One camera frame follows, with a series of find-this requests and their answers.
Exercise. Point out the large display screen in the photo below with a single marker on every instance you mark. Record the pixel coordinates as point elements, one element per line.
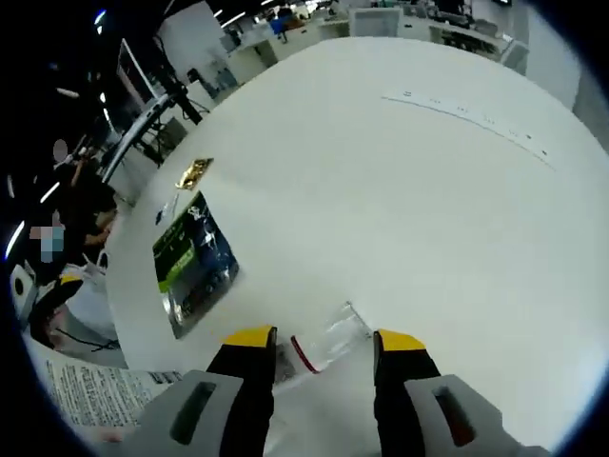
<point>133,76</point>

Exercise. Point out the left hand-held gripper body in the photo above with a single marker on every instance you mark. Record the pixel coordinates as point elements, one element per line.
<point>21,290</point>

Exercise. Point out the white standing desk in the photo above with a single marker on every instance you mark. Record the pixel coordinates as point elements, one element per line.
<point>143,124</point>

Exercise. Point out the white office chair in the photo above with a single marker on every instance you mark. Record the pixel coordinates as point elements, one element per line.
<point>376,21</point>

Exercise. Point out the green black foil packet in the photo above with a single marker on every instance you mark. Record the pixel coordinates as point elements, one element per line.
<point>195,257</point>

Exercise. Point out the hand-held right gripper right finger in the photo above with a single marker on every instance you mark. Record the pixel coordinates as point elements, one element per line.
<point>404,381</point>

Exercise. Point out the gold foil sachet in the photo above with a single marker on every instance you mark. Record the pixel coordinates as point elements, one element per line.
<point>195,172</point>

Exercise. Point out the printed paper sheet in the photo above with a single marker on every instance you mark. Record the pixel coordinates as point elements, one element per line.
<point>95,390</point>

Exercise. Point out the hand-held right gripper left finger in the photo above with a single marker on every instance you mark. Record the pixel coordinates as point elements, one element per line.
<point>247,381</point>

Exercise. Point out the white pump bottle red collar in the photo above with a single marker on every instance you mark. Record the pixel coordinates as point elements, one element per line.
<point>328,390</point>

